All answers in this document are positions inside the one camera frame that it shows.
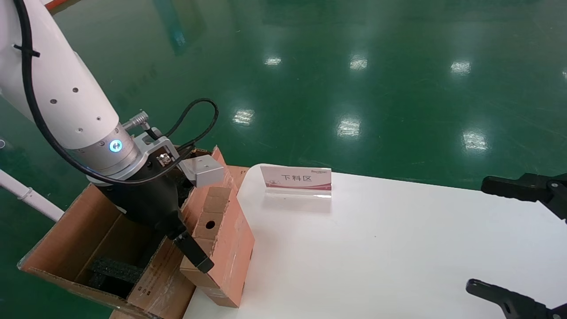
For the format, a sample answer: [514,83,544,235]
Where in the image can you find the white plastic pipe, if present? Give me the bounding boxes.
[0,170,65,222]

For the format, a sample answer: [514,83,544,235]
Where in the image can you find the black foam insert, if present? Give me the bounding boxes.
[86,257,147,297]

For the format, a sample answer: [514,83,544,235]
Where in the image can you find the acrylic sign with red print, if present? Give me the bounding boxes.
[260,165,333,198]

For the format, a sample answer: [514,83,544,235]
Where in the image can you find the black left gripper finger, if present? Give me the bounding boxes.
[173,230,215,274]

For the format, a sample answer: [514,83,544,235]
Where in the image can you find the large cardboard box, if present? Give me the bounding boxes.
[18,146,249,319]

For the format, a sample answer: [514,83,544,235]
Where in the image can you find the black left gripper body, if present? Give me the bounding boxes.
[95,164,189,240]

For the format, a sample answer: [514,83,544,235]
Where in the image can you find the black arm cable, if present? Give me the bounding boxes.
[13,0,220,187]

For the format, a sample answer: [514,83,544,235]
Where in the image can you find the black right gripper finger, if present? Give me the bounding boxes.
[482,174,567,222]
[466,279,567,319]

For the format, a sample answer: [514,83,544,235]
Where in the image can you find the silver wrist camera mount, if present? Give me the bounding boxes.
[133,131,225,189]

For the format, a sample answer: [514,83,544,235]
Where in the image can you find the small cardboard box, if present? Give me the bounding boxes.
[179,186,256,308]

